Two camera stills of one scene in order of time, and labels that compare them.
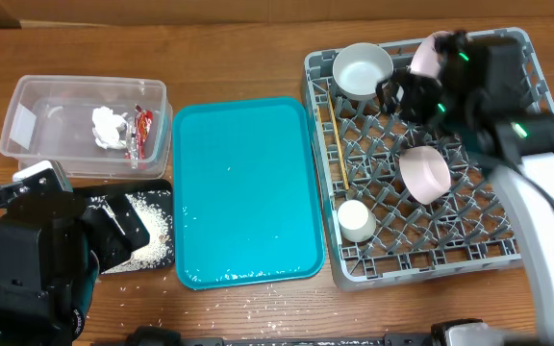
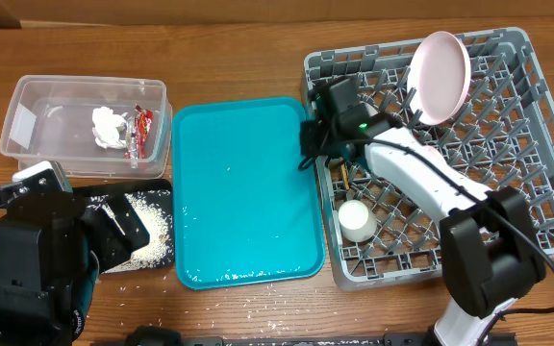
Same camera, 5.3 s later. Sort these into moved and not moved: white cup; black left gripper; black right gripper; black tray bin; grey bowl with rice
Moved: grey bowl with rice; black right gripper
Not moved: black left gripper; black tray bin; white cup
